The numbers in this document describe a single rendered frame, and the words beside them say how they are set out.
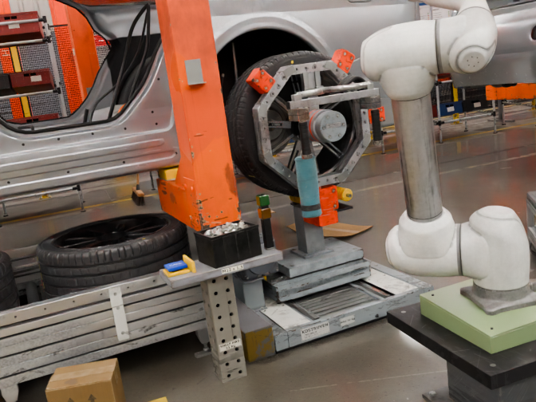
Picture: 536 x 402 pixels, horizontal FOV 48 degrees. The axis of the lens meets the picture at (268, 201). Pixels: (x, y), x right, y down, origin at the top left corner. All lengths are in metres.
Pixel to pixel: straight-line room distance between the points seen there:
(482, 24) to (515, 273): 0.70
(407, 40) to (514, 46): 3.39
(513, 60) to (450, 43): 3.40
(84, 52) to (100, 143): 2.31
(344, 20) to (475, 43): 1.74
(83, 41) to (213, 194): 2.87
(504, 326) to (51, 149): 1.90
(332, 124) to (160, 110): 0.80
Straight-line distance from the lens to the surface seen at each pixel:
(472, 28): 1.52
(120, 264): 2.47
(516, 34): 4.88
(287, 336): 2.48
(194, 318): 2.49
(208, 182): 2.30
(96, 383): 2.16
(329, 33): 3.12
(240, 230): 2.16
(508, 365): 1.68
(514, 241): 1.79
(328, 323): 2.55
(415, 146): 1.64
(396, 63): 1.53
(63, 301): 2.37
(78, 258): 2.50
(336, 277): 2.84
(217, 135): 2.30
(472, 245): 1.78
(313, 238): 2.88
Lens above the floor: 1.09
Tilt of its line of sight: 12 degrees down
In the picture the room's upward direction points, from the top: 8 degrees counter-clockwise
